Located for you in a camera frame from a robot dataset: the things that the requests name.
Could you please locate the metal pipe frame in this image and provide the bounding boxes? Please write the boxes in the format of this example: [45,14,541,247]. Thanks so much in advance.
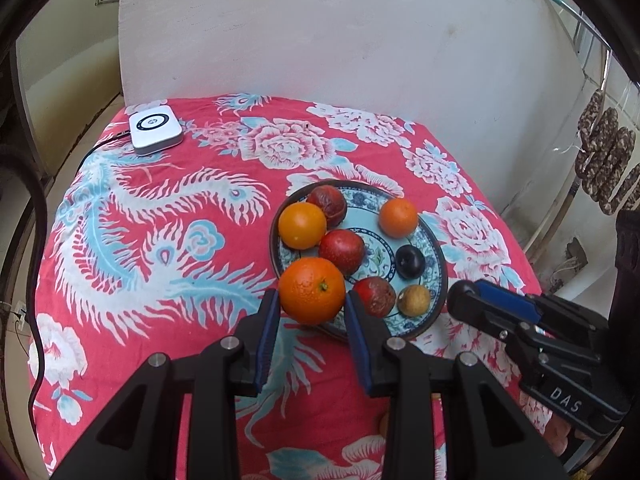
[527,0,618,263]

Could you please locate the blue patterned ceramic plate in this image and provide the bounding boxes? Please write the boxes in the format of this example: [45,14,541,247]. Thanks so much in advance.
[270,180,448,343]

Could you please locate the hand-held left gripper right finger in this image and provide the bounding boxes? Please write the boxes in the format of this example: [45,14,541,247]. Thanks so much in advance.
[345,291,566,480]

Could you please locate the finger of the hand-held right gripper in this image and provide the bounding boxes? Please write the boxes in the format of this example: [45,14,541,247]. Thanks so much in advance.
[446,281,532,357]
[475,280,608,332]

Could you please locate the smooth dark red pomegranate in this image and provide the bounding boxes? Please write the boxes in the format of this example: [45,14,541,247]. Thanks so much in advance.
[319,229,366,276]

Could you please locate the red floral printed tablecloth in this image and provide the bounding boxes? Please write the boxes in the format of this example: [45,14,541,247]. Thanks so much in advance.
[27,92,556,480]

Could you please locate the large yellowish orange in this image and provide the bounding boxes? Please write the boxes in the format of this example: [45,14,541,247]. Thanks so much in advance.
[278,202,328,251]

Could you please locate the large dark plum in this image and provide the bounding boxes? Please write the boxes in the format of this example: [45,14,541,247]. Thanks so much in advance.
[396,245,426,280]

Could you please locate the white square device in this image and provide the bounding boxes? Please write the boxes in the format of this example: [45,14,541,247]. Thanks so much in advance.
[127,106,183,156]

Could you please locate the wrinkled red pomegranate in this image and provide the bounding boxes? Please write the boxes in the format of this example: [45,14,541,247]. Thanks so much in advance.
[306,185,348,228]

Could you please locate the tan longan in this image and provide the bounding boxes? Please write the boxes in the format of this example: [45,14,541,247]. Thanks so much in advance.
[397,285,432,317]

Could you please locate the thin black device cable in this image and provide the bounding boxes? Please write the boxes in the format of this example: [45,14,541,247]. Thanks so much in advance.
[80,131,133,163]

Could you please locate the small orange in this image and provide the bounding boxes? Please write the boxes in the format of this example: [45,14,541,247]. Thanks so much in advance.
[378,198,419,239]

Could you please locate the large red pomegranate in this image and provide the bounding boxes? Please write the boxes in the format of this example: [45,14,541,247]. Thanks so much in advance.
[352,276,397,318]

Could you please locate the deep orange orange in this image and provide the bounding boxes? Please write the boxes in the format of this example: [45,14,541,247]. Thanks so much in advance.
[278,257,347,326]

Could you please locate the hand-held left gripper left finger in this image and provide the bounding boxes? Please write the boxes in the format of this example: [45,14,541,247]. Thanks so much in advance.
[50,287,282,480]

